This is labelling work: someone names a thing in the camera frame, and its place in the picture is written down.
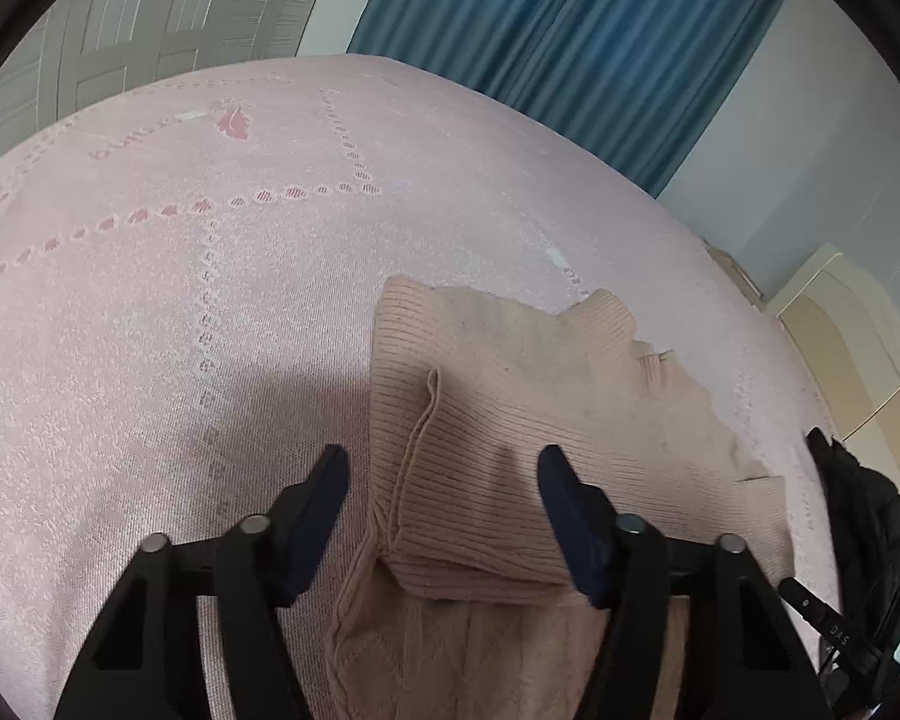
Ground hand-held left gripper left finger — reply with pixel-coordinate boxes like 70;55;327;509
52;444;350;720

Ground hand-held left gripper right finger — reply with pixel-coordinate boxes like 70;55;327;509
538;445;833;720

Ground beige knit sweater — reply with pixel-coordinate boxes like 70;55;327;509
328;276;796;720

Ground black garment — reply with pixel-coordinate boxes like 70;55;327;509
806;427;900;653

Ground pink patterned bed sheet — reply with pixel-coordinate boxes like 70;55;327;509
0;52;845;720

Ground cream bed headboard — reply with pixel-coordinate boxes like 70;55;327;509
765;244;900;470

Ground cream bedside table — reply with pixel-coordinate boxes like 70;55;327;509
705;240;766;302

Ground blue curtain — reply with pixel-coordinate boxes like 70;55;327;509
345;0;796;200

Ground white wardrobe doors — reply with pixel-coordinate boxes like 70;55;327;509
0;0;346;177

